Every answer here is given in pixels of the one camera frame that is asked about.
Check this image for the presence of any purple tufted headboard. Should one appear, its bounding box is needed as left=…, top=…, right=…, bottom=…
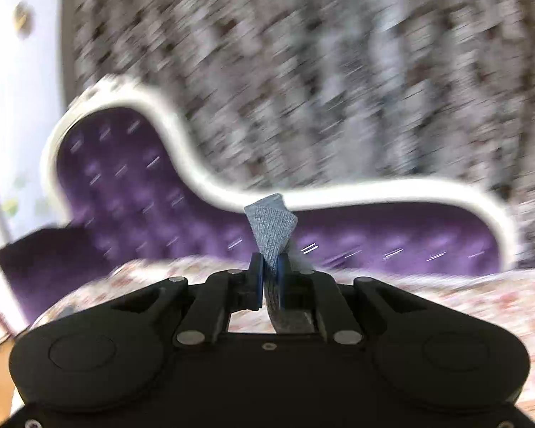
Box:
left=41, top=75, right=520, bottom=276

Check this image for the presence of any purple velvet pillow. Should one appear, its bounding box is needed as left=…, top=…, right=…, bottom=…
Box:
left=0, top=226, right=114, bottom=323

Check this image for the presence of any grey argyle knit sweater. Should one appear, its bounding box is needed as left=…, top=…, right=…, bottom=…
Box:
left=244, top=193, right=314, bottom=334

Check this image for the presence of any grey damask curtain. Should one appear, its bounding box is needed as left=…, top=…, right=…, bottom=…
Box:
left=70, top=0, right=535, bottom=267

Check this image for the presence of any floral bedspread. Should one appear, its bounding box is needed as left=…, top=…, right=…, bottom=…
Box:
left=32, top=256, right=535, bottom=420

